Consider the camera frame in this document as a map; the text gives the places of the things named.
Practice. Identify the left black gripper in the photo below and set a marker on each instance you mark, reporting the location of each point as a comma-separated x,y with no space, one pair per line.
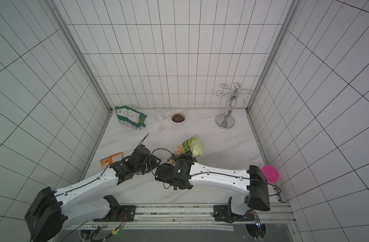
152,158

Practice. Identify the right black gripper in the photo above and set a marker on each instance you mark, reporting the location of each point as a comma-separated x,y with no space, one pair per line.
187,157

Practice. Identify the green Quaker oats bag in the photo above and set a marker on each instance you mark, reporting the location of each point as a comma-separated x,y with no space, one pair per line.
195,145

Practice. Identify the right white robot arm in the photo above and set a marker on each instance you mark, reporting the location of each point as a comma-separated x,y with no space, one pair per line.
251,184

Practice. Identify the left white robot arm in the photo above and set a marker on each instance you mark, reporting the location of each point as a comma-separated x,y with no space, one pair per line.
54,210

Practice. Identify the white bowl with red fruit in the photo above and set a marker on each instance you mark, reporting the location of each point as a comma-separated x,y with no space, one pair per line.
178,118

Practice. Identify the orange snack packet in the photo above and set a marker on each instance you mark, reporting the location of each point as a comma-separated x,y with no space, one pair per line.
111,159

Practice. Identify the green white snack bag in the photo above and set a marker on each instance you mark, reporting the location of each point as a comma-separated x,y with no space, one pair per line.
130,117

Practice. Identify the clear wine glass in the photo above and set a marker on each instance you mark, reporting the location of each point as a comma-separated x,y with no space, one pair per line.
159,117

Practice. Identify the chrome glass holder stand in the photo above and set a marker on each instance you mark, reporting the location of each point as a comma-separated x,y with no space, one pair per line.
225,120

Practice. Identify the pink plastic cup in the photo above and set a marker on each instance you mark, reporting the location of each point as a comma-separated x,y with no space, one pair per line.
271,173

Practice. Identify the aluminium mounting rail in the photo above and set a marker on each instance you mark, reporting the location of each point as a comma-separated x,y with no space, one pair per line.
174,213

